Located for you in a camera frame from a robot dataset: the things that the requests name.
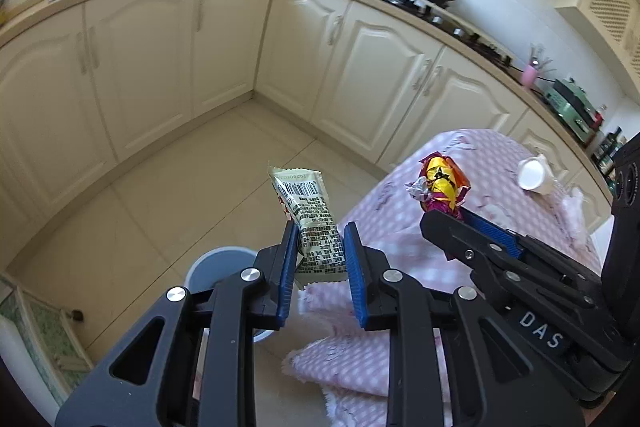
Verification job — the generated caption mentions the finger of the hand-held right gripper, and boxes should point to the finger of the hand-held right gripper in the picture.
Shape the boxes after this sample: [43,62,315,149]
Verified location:
[420,208,601,313]
[461,206,601,280]

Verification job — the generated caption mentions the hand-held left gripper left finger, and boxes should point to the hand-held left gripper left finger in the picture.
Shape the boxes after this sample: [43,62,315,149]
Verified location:
[55,219,303,427]

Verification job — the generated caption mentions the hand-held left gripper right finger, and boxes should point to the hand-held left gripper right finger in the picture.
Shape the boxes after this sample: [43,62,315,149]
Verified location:
[342,221,586,427]

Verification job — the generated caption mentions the yellow purple candy wrapper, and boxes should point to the yellow purple candy wrapper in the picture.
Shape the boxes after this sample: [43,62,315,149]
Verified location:
[405,152,473,220]

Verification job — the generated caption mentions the pale blue waste bin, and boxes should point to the pale blue waste bin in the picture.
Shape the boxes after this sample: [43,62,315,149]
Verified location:
[186,247,281,343]

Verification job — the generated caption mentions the cream snack wrapper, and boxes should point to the cream snack wrapper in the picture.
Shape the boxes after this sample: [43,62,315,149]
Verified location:
[267,161,348,290]

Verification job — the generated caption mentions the pink checked tablecloth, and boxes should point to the pink checked tablecloth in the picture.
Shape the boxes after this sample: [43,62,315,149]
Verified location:
[282,129,603,427]

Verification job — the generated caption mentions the white cup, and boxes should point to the white cup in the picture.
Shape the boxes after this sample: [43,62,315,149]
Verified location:
[516,154,556,195]

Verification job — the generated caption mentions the dark glass bottle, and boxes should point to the dark glass bottle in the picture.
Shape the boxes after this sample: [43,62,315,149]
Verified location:
[597,127,623,178]

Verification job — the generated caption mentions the green toaster oven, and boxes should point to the green toaster oven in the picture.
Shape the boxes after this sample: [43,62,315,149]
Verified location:
[542,78,606,145]

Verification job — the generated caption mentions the pink utensil holder cup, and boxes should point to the pink utensil holder cup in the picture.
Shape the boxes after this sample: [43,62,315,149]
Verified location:
[520,62,542,88]

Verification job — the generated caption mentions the gas stove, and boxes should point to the gas stove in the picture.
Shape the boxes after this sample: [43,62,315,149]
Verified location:
[367,0,516,68]

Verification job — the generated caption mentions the green patterned cabinet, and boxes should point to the green patterned cabinet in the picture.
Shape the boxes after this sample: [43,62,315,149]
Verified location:
[0,272,96,408]

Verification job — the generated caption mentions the cream kitchen cabinets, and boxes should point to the cream kitchen cabinets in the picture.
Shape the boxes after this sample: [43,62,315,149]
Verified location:
[0,0,616,238]

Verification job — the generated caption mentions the cream lattice wall cabinet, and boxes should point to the cream lattice wall cabinet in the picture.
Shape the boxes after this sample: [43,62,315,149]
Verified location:
[555,0,640,82]

